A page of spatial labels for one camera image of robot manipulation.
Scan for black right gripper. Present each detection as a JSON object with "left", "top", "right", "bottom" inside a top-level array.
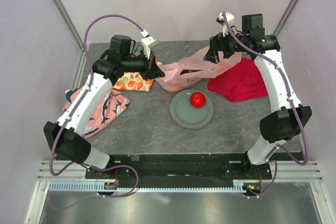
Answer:
[{"left": 204, "top": 25, "right": 249, "bottom": 63}]

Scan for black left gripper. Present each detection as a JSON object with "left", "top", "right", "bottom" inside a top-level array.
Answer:
[{"left": 122, "top": 49, "right": 165, "bottom": 81}]

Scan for pink plastic bag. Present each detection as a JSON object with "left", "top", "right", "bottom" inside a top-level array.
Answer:
[{"left": 156, "top": 47, "right": 242, "bottom": 92}]

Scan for grey-green round plate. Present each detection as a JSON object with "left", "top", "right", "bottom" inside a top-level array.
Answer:
[{"left": 169, "top": 89, "right": 215, "bottom": 130}]

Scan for red fake apple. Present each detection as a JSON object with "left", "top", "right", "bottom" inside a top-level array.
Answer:
[{"left": 190, "top": 92, "right": 206, "bottom": 109}]

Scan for red yellow fake fruit bunch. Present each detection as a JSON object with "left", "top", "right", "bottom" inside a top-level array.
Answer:
[{"left": 180, "top": 69, "right": 197, "bottom": 76}]

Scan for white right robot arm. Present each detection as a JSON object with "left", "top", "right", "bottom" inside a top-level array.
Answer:
[{"left": 204, "top": 12, "right": 312, "bottom": 179}]

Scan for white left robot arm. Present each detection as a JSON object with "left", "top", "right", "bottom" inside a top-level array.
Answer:
[{"left": 44, "top": 35, "right": 165, "bottom": 178}]

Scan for orange floral cloth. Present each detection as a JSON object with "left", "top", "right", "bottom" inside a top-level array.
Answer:
[{"left": 113, "top": 72, "right": 154, "bottom": 92}]

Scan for red cloth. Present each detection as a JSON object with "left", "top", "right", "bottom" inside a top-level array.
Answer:
[{"left": 207, "top": 58, "right": 268, "bottom": 102}]

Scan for pink navy floral cloth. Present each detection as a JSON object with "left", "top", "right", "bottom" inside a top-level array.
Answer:
[{"left": 66, "top": 89, "right": 130, "bottom": 138}]

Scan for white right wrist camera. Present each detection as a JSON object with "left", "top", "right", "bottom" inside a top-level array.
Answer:
[{"left": 216, "top": 12, "right": 235, "bottom": 37}]

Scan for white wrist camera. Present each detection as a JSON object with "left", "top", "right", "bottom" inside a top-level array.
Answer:
[
  {"left": 140, "top": 29, "right": 159, "bottom": 59},
  {"left": 216, "top": 12, "right": 235, "bottom": 37}
]

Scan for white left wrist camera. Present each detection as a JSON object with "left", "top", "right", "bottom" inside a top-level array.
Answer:
[{"left": 140, "top": 29, "right": 159, "bottom": 59}]

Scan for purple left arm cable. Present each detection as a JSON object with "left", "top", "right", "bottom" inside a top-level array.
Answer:
[{"left": 47, "top": 14, "right": 148, "bottom": 210}]

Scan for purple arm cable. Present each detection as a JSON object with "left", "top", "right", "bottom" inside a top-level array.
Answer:
[
  {"left": 47, "top": 14, "right": 148, "bottom": 210},
  {"left": 222, "top": 11, "right": 310, "bottom": 200}
]

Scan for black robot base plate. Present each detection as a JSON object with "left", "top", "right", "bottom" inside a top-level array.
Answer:
[{"left": 84, "top": 153, "right": 274, "bottom": 182}]

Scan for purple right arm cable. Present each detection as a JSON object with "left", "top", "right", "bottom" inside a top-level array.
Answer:
[{"left": 222, "top": 11, "right": 310, "bottom": 200}]

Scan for blue-grey cable duct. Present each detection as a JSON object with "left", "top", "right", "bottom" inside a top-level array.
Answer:
[{"left": 48, "top": 181, "right": 247, "bottom": 193}]

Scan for aluminium frame rail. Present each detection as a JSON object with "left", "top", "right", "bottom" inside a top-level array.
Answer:
[{"left": 35, "top": 0, "right": 87, "bottom": 51}]

